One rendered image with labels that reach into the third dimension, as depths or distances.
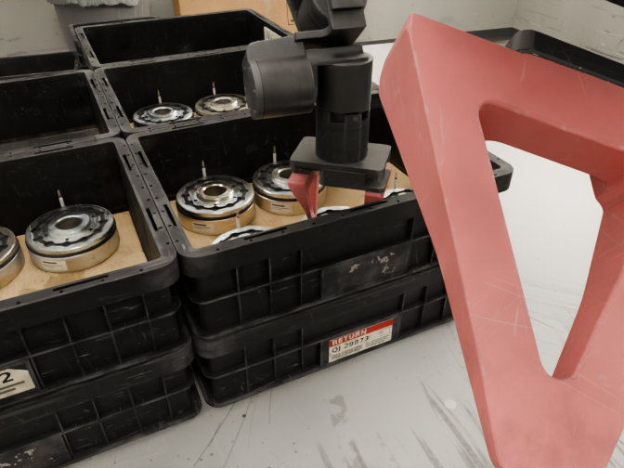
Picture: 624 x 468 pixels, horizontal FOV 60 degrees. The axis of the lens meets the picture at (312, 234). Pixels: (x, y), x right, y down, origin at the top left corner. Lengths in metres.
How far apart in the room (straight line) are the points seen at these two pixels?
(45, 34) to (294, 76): 3.42
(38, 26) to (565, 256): 3.44
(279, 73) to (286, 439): 0.39
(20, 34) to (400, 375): 3.50
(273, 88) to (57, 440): 0.41
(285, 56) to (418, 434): 0.43
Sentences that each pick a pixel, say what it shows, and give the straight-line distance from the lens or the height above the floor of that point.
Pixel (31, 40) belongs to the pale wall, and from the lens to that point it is 3.92.
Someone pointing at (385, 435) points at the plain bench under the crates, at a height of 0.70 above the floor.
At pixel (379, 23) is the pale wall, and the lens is 4.29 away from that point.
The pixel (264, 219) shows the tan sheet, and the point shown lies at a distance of 0.73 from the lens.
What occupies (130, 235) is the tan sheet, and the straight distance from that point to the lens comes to 0.73.
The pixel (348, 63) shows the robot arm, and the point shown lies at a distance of 0.55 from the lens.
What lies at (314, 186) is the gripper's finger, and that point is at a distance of 0.65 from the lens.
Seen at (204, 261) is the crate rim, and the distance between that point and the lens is 0.51.
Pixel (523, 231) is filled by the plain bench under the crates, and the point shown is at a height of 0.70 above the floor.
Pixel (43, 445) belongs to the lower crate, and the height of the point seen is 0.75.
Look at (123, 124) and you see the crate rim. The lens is 0.79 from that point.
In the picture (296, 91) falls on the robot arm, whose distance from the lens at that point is 0.53.
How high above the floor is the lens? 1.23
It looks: 35 degrees down
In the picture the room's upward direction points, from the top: straight up
